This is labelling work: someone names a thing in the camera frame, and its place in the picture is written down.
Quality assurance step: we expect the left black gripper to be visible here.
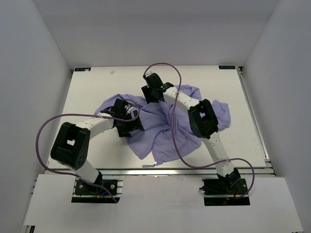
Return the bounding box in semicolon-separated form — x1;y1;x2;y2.
117;110;144;137

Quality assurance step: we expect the lavender purple jacket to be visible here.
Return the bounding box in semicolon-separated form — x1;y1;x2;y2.
94;84;231;168

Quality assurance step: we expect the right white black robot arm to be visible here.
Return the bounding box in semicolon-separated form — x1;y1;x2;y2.
141;73;241;194

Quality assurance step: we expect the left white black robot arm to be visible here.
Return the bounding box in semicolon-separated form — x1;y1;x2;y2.
51;99;144;194

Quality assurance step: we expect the right blue table label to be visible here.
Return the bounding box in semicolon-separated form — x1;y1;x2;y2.
218;65;236;69

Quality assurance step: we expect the blue table label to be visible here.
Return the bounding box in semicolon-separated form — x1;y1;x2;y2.
74;67;91;72
218;65;236;69

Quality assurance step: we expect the left blue table label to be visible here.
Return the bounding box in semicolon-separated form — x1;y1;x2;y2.
74;67;91;72

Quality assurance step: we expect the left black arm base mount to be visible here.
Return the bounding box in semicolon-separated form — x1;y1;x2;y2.
71;177;123;204

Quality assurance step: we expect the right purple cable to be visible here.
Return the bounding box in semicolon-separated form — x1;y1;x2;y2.
142;63;256;200

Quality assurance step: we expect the purple cable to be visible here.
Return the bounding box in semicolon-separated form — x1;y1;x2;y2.
142;63;256;200
35;103;141;203

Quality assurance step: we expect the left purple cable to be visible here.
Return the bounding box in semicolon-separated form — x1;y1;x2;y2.
35;103;141;203

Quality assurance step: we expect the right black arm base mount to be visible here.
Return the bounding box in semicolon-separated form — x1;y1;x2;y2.
199;179;250;206

